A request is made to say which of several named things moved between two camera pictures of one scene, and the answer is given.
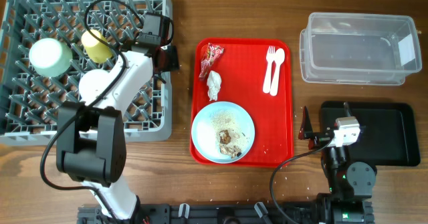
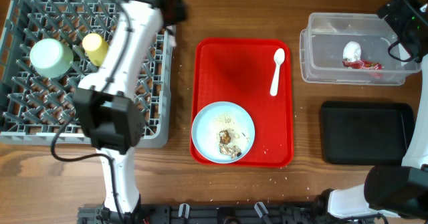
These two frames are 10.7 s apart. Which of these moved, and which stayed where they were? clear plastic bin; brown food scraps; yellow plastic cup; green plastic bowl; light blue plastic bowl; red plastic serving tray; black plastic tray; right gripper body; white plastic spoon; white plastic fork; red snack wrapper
Moved: red snack wrapper; white plastic fork; right gripper body
Stayed: light blue plastic bowl; black plastic tray; red plastic serving tray; white plastic spoon; brown food scraps; clear plastic bin; green plastic bowl; yellow plastic cup
